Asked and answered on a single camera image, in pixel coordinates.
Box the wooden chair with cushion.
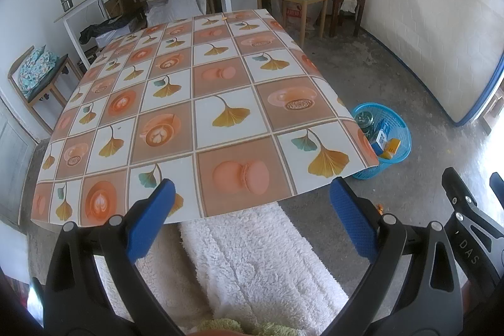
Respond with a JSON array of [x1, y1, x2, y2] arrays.
[[8, 47, 83, 134]]

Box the black cloth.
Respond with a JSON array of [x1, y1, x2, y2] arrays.
[[79, 14, 136, 45]]

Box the floral cushion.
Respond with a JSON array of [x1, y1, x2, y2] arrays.
[[18, 48, 60, 98]]

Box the white mattress blue edge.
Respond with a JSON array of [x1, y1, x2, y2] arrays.
[[360, 0, 504, 127]]

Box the grey door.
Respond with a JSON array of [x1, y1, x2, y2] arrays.
[[0, 100, 40, 228]]

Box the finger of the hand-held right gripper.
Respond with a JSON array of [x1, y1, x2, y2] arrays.
[[441, 167, 481, 227], [489, 171, 504, 209]]

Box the ginkgo print tablecloth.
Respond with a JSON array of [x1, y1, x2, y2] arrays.
[[31, 9, 381, 230]]

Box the blue plastic basket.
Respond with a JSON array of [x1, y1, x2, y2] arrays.
[[350, 102, 413, 180]]

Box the white printed sack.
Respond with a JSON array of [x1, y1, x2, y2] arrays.
[[280, 0, 318, 30]]

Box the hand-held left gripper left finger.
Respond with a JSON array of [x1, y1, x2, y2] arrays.
[[43, 179, 186, 336]]

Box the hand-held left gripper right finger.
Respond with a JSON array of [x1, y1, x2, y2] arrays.
[[321, 176, 463, 336]]

